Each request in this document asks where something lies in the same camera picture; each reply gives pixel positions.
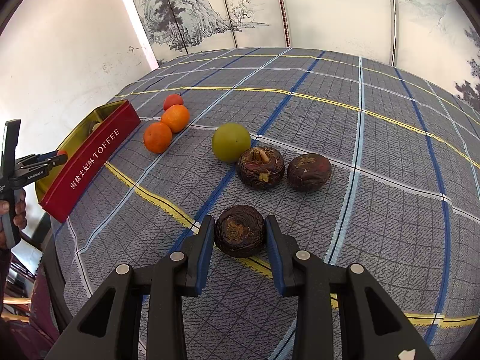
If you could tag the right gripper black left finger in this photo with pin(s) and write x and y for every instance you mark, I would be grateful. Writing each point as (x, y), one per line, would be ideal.
(108, 325)

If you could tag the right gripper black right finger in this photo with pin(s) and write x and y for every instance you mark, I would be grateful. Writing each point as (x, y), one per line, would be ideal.
(372, 326)

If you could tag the green round fruit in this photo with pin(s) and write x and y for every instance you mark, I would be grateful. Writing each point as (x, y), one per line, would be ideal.
(229, 141)

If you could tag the red gold toffee tin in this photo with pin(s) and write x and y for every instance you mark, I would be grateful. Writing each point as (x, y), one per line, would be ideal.
(88, 146)

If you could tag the dark brown mangosteen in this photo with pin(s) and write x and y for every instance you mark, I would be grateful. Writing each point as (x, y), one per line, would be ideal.
(239, 231)
(261, 167)
(309, 172)

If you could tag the small red tomato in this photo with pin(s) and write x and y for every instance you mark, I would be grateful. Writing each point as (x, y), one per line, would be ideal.
(171, 100)

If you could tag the orange tangerine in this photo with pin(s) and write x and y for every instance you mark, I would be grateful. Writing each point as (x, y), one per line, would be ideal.
(176, 117)
(157, 137)

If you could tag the grey plaid tablecloth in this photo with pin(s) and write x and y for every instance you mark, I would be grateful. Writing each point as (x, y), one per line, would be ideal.
(402, 199)

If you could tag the person's left hand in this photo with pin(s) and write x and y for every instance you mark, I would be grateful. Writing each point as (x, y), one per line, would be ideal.
(13, 218)

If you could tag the painted folding screen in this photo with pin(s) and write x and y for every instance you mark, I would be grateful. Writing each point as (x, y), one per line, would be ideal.
(433, 39)

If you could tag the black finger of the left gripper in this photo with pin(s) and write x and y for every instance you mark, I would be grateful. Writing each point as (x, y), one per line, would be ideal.
(40, 162)

